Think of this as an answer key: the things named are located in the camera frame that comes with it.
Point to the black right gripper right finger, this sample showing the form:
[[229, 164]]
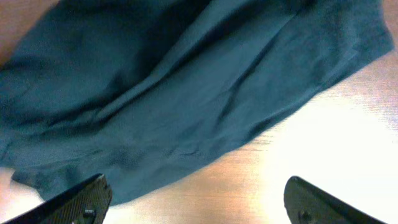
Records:
[[307, 204]]

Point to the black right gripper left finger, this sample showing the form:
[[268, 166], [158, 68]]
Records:
[[85, 203]]

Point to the navy blue shorts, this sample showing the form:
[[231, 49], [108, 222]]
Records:
[[148, 92]]

